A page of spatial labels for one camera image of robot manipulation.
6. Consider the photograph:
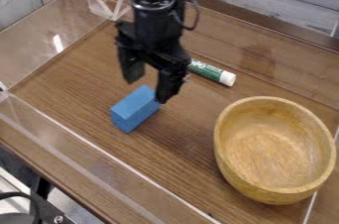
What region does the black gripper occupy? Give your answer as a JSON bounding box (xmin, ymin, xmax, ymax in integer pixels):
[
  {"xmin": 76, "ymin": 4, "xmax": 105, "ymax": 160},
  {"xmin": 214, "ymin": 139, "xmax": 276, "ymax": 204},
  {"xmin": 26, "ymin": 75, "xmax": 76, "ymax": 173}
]
[{"xmin": 114, "ymin": 0, "xmax": 190, "ymax": 104}]

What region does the blue rectangular block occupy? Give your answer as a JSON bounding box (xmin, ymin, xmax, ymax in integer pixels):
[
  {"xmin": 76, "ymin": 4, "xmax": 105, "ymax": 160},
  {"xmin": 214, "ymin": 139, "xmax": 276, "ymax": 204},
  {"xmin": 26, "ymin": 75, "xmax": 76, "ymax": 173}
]
[{"xmin": 109, "ymin": 85, "xmax": 160, "ymax": 133}]

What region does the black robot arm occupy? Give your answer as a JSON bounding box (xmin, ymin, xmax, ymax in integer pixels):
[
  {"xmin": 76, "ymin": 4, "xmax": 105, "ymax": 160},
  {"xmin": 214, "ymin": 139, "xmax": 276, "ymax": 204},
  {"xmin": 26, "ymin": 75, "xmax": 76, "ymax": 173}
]
[{"xmin": 114, "ymin": 0, "xmax": 190, "ymax": 104}]

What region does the brown wooden bowl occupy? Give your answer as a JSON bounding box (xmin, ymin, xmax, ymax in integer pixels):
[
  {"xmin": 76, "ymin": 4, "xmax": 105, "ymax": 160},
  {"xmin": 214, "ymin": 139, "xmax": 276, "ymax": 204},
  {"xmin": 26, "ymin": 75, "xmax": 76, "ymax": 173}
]
[{"xmin": 213, "ymin": 96, "xmax": 336, "ymax": 205}]

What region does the green Expo marker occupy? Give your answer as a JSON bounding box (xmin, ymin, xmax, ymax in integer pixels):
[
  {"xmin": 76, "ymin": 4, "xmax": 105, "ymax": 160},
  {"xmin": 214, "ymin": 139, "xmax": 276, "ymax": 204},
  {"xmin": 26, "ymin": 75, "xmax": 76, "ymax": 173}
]
[{"xmin": 189, "ymin": 58, "xmax": 237, "ymax": 87}]

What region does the clear acrylic corner bracket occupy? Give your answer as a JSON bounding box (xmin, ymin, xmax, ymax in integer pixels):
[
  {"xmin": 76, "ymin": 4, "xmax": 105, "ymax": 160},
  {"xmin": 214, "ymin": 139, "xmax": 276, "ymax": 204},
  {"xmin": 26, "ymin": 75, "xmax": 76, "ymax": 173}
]
[{"xmin": 86, "ymin": 0, "xmax": 130, "ymax": 22}]

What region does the black cable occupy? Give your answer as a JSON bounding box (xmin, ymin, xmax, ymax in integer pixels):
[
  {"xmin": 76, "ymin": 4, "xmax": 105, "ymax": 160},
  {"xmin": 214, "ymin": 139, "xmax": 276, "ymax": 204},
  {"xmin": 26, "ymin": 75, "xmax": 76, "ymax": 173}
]
[{"xmin": 0, "ymin": 191, "xmax": 41, "ymax": 224}]

